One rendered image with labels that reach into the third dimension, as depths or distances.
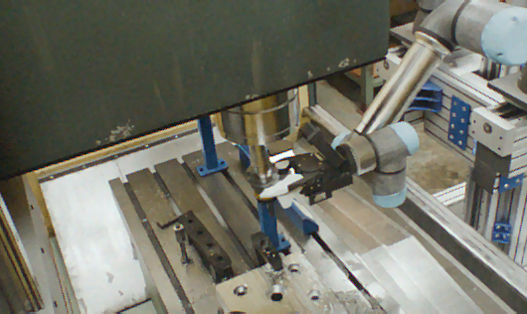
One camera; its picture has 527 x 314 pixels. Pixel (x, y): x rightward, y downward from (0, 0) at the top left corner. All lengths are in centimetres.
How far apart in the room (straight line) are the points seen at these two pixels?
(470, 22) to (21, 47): 91
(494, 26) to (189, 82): 69
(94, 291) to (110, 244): 16
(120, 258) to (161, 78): 124
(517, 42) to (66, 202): 151
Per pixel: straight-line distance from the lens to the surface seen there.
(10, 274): 85
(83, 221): 210
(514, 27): 131
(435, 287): 178
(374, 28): 99
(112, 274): 200
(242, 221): 173
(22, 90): 82
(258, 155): 112
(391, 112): 139
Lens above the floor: 201
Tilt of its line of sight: 34 degrees down
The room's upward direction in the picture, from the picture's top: 6 degrees counter-clockwise
